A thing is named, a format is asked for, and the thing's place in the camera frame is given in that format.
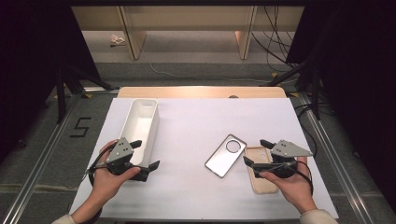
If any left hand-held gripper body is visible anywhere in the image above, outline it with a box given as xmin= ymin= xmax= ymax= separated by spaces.
xmin=106 ymin=137 xmax=135 ymax=175

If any person's left hand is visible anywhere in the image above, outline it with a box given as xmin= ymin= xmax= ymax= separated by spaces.
xmin=87 ymin=139 xmax=142 ymax=208

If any crumpled paper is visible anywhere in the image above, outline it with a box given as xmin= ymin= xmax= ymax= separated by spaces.
xmin=109 ymin=34 xmax=126 ymax=48

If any white table sheet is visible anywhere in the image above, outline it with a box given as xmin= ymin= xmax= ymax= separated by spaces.
xmin=68 ymin=97 xmax=340 ymax=220

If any person's right hand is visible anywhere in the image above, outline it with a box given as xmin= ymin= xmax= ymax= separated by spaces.
xmin=259 ymin=157 xmax=318 ymax=215

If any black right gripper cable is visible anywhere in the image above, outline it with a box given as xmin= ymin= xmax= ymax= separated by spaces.
xmin=288 ymin=160 xmax=314 ymax=195

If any aluminium floor rail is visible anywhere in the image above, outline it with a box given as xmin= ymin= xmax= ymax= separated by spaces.
xmin=1 ymin=94 xmax=83 ymax=224
xmin=297 ymin=92 xmax=375 ymax=224

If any black curtain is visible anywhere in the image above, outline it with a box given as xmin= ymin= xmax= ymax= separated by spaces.
xmin=0 ymin=0 xmax=102 ymax=162
xmin=286 ymin=0 xmax=396 ymax=206

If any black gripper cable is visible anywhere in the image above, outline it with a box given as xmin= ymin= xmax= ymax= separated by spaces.
xmin=85 ymin=143 xmax=118 ymax=223
xmin=288 ymin=160 xmax=314 ymax=195

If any white floor cable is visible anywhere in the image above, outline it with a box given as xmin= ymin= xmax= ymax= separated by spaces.
xmin=148 ymin=63 xmax=272 ymax=84

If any light wooden desk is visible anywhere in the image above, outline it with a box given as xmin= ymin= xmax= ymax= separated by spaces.
xmin=71 ymin=5 xmax=304 ymax=61

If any wooden table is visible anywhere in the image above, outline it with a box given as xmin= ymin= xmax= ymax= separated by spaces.
xmin=117 ymin=86 xmax=288 ymax=100

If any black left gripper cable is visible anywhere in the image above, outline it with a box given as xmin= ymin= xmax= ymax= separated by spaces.
xmin=85 ymin=143 xmax=118 ymax=223

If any bundle of black cables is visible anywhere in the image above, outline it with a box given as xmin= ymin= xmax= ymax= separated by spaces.
xmin=251 ymin=5 xmax=300 ymax=73

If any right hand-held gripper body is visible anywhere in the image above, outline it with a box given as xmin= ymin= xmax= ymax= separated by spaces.
xmin=264 ymin=139 xmax=314 ymax=179

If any grey phone case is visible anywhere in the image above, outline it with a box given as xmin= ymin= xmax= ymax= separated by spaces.
xmin=204 ymin=133 xmax=248 ymax=179

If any beige phone case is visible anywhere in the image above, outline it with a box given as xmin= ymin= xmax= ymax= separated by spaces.
xmin=245 ymin=146 xmax=279 ymax=195

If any white storage box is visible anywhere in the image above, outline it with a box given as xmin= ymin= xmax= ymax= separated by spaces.
xmin=120 ymin=98 xmax=161 ymax=170

